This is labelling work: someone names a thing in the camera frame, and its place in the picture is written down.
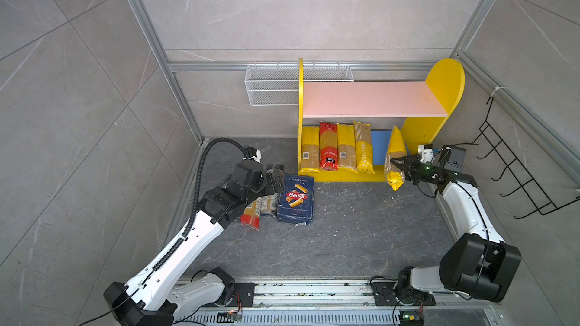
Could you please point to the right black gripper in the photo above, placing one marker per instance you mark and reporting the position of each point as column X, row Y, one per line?
column 409, row 165

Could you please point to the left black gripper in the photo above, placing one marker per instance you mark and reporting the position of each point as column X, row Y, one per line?
column 271, row 187

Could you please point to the yellow spaghetti pack top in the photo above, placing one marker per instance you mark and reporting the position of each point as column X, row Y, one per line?
column 310, row 151

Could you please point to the yellow spaghetti pack white lettering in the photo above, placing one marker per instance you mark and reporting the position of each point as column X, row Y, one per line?
column 364, row 150

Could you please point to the yellow spaghetti pack barcode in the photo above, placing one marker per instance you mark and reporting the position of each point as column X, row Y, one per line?
column 346, row 148

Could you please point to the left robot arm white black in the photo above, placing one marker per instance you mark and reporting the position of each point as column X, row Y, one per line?
column 156, row 296

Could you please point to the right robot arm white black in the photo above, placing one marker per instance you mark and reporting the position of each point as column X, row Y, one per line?
column 480, row 265

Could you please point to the blue Barilla pasta bag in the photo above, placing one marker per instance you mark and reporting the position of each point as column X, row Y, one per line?
column 296, row 202

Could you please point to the yellow pink blue shelf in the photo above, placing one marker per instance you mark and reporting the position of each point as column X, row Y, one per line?
column 423, row 106

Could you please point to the dark label spaghetti pack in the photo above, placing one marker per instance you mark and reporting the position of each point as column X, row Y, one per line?
column 269, row 205

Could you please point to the red blue spaghetti pack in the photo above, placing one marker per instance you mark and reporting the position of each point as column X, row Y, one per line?
column 251, row 215

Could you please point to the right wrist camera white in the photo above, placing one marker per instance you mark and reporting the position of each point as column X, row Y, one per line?
column 426, row 153

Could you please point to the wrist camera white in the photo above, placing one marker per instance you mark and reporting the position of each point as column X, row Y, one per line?
column 253, row 154
column 426, row 153

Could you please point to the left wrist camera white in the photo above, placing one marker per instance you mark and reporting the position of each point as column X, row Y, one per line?
column 253, row 154

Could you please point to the white wire mesh basket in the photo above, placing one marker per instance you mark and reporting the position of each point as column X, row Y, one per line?
column 276, row 85

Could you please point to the black wire hook rack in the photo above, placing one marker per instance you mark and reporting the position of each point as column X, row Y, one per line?
column 513, row 165

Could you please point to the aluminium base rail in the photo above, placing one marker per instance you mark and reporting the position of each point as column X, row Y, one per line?
column 338, row 302

